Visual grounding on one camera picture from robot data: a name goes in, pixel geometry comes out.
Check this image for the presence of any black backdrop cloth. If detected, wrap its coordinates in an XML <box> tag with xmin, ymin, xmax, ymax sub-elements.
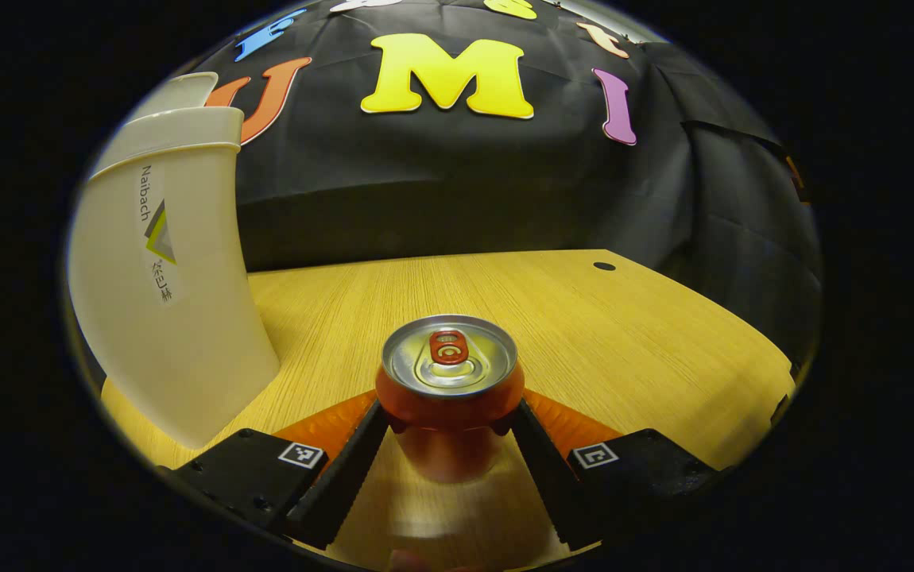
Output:
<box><xmin>203</xmin><ymin>0</ymin><xmax>823</xmax><ymax>358</ymax></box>

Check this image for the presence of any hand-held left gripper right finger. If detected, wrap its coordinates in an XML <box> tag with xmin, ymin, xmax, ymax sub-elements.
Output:
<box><xmin>509</xmin><ymin>388</ymin><xmax>723</xmax><ymax>552</ymax></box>

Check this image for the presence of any orange pop can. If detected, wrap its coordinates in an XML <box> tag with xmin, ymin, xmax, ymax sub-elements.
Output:
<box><xmin>374</xmin><ymin>314</ymin><xmax>526</xmax><ymax>485</ymax></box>

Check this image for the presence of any white desktop garbage bin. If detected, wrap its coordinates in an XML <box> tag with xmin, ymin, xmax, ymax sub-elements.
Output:
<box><xmin>66</xmin><ymin>71</ymin><xmax>282</xmax><ymax>450</ymax></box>

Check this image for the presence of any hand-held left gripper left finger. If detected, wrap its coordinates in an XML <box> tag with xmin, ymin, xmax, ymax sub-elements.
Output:
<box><xmin>155</xmin><ymin>389</ymin><xmax>390</xmax><ymax>551</ymax></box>

